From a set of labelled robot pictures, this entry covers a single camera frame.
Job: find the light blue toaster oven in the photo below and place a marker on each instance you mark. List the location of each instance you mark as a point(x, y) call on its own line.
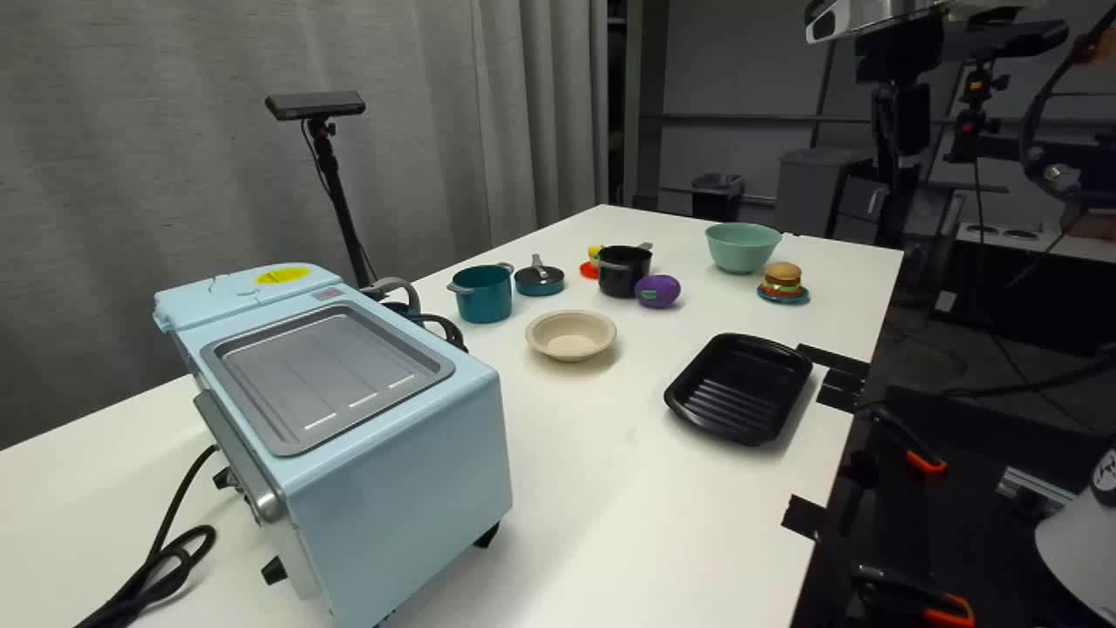
point(397, 477)

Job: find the black tripod stand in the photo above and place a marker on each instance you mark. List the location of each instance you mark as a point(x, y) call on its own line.
point(342, 213)

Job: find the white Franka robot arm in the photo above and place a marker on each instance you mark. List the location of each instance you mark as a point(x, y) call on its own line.
point(1084, 561)

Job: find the beige bowl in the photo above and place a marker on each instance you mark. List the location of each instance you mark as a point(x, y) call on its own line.
point(571, 335)

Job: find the grey curtain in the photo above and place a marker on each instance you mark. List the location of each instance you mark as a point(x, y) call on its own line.
point(152, 198)

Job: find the teal toy pot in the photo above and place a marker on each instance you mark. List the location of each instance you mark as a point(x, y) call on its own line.
point(482, 298)

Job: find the black trash bin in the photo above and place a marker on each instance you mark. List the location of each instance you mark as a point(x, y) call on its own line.
point(720, 198)

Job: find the toy burger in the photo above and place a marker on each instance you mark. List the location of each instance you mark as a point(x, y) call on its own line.
point(784, 283)

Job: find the black stereo camera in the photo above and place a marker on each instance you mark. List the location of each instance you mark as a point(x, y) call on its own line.
point(1005, 37)
point(314, 106)

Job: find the mint green bowl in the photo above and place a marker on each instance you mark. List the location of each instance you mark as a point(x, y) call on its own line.
point(740, 244)

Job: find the black tape strip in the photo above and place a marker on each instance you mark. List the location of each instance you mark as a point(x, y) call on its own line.
point(806, 517)
point(837, 370)

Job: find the black ridged grill tray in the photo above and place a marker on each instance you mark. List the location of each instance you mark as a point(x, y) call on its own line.
point(739, 389)

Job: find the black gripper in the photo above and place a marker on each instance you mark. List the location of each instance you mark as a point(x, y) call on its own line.
point(898, 51)

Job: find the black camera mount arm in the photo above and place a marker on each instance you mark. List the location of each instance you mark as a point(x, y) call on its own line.
point(982, 108)

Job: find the yellow toy fruit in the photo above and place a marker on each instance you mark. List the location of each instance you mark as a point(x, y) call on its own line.
point(595, 249)

